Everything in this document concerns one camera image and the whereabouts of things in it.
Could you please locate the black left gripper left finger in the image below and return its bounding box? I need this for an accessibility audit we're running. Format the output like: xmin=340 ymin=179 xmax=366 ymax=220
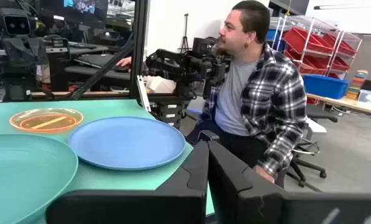
xmin=45 ymin=140 xmax=209 ymax=224

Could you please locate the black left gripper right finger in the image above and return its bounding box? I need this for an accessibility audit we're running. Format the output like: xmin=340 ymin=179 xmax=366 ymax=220
xmin=208 ymin=140 xmax=371 ymax=224

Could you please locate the orange transparent plastic plate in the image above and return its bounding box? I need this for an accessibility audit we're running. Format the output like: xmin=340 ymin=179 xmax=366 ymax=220
xmin=9 ymin=107 xmax=85 ymax=134

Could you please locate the stack of colourful blocks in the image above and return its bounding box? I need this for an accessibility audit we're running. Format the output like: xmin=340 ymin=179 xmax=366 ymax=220
xmin=346 ymin=70 xmax=369 ymax=101

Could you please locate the white paper bag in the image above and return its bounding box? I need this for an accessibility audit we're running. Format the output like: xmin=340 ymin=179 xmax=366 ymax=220
xmin=146 ymin=75 xmax=177 ymax=94

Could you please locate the green table mat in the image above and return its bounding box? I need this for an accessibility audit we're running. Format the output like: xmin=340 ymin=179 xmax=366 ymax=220
xmin=0 ymin=98 xmax=216 ymax=216

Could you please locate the black tripod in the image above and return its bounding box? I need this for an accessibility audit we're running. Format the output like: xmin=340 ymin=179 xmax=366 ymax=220
xmin=177 ymin=12 xmax=191 ymax=54

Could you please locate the person's hand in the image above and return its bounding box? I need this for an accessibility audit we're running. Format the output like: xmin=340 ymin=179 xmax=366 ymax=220
xmin=116 ymin=57 xmax=132 ymax=68

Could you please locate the blue plastic plate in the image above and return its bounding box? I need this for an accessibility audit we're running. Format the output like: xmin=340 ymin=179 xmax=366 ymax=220
xmin=67 ymin=116 xmax=186 ymax=171

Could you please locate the black desk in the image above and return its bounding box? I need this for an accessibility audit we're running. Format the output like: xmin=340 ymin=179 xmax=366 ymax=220
xmin=44 ymin=37 xmax=133 ymax=91

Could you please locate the black office chair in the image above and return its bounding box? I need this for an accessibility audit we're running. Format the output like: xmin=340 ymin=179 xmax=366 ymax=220
xmin=286 ymin=112 xmax=339 ymax=188

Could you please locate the person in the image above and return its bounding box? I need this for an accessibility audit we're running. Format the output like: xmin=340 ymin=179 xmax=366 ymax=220
xmin=186 ymin=0 xmax=309 ymax=189

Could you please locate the small blue storage bin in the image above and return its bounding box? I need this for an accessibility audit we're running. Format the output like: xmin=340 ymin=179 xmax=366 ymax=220
xmin=265 ymin=29 xmax=286 ymax=51

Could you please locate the red storage bin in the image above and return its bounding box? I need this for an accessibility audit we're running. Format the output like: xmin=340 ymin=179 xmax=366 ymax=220
xmin=311 ymin=55 xmax=350 ymax=73
xmin=284 ymin=51 xmax=317 ymax=75
xmin=323 ymin=32 xmax=357 ymax=57
xmin=283 ymin=27 xmax=334 ymax=55

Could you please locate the wooden workbench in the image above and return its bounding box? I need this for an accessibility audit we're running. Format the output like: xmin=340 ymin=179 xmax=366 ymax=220
xmin=306 ymin=92 xmax=371 ymax=118

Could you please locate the large blue storage bin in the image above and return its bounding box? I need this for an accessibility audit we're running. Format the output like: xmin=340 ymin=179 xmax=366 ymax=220
xmin=303 ymin=73 xmax=350 ymax=100

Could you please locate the clear plastic container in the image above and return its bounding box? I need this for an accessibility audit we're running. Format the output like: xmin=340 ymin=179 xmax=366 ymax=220
xmin=357 ymin=89 xmax=371 ymax=105

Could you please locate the silver metal bracket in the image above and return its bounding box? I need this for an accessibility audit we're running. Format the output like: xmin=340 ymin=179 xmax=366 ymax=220
xmin=136 ymin=74 xmax=152 ymax=113

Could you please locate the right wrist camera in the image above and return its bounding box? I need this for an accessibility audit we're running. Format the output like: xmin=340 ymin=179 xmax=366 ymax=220
xmin=192 ymin=37 xmax=219 ymax=58

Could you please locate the wall monitor screen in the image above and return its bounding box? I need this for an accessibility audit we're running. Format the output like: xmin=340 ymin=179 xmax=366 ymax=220
xmin=63 ymin=0 xmax=96 ymax=15

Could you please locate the white wire shelf rack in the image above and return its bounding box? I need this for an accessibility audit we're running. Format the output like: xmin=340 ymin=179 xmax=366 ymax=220
xmin=268 ymin=15 xmax=363 ymax=80

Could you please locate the black robot with camera head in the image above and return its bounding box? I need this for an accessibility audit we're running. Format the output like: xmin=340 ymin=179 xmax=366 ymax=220
xmin=0 ymin=7 xmax=54 ymax=101

